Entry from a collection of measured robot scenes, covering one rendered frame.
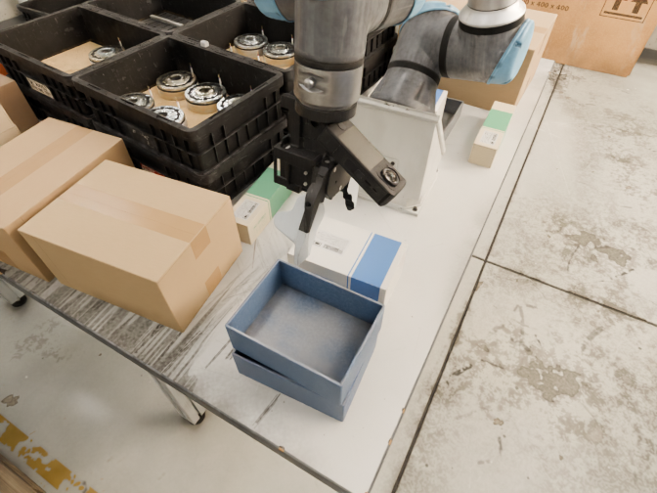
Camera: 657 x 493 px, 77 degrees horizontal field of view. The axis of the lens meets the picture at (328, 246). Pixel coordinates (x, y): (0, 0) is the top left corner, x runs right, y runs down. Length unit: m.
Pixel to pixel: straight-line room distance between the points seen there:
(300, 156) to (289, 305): 0.31
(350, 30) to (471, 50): 0.48
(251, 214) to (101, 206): 0.29
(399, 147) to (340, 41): 0.49
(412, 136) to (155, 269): 0.55
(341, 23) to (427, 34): 0.52
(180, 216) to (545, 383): 1.33
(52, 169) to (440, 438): 1.28
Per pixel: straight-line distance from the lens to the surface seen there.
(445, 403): 1.53
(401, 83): 0.90
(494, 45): 0.89
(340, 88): 0.46
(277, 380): 0.70
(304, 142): 0.52
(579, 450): 1.63
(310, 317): 0.72
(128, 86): 1.25
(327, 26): 0.44
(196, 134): 0.88
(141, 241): 0.78
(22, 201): 0.97
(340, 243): 0.80
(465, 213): 1.04
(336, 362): 0.68
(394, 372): 0.76
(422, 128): 0.87
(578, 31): 3.70
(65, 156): 1.04
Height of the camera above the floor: 1.38
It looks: 49 degrees down
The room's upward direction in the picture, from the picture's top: straight up
